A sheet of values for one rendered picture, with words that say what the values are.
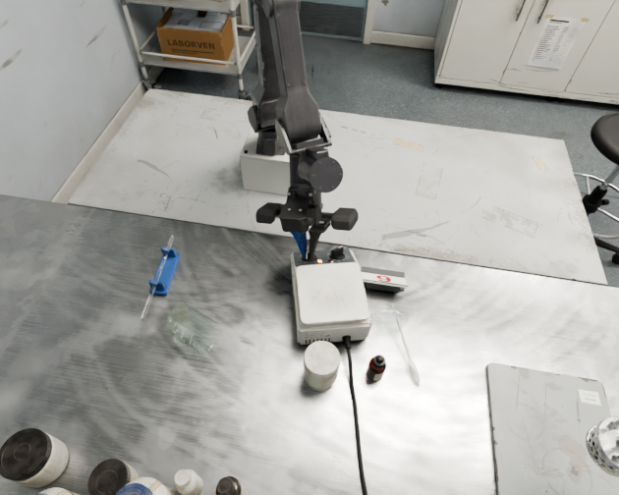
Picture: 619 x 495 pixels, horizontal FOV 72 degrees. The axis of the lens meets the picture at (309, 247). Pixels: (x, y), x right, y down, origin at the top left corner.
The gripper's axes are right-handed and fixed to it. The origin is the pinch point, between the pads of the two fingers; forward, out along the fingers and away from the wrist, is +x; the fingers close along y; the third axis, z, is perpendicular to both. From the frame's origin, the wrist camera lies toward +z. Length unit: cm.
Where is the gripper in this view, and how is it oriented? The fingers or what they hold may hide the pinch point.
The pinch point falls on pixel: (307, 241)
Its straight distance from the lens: 81.7
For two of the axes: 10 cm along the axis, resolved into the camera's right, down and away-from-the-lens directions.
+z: -3.0, 3.7, -8.8
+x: 0.2, 9.2, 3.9
